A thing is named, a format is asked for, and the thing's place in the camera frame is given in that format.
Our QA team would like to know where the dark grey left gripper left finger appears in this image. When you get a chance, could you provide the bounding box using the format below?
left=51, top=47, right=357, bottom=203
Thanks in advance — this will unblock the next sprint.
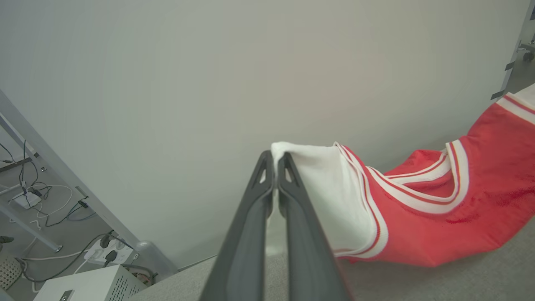
left=200, top=150, right=276, bottom=301

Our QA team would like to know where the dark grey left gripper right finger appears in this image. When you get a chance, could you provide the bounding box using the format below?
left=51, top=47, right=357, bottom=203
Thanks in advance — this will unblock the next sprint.
left=277, top=152, right=352, bottom=301

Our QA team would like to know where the red and white garment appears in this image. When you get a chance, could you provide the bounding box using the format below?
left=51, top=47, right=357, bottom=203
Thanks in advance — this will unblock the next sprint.
left=266, top=84, right=535, bottom=268

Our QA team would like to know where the grey fabric sofa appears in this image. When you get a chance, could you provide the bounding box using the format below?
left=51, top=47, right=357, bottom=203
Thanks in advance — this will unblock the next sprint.
left=125, top=217, right=535, bottom=301

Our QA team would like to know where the large white power strip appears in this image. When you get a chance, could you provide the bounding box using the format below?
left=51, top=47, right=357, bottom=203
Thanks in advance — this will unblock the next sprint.
left=84, top=237, right=135, bottom=265

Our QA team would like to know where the white metal box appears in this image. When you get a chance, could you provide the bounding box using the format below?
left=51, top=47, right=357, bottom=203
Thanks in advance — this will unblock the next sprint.
left=33, top=264, right=147, bottom=301

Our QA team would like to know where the black caster wheel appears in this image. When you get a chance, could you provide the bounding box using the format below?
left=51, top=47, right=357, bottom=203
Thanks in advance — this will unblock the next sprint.
left=518, top=40, right=535, bottom=62

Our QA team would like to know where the black cable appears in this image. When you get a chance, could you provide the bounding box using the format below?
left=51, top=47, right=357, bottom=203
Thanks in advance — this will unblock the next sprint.
left=18, top=139, right=40, bottom=195
left=17, top=231, right=114, bottom=283

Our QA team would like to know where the white cable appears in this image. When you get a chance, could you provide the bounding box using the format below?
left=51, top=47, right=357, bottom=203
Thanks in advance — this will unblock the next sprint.
left=17, top=183, right=74, bottom=230

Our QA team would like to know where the white metal frame leg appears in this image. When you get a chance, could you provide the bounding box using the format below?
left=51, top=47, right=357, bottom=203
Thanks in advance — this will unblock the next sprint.
left=0, top=200, right=64, bottom=253
left=0, top=89, right=178, bottom=279

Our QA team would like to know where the white metal frame post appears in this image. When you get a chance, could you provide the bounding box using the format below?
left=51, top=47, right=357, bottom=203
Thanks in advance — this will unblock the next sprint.
left=491, top=0, right=535, bottom=101

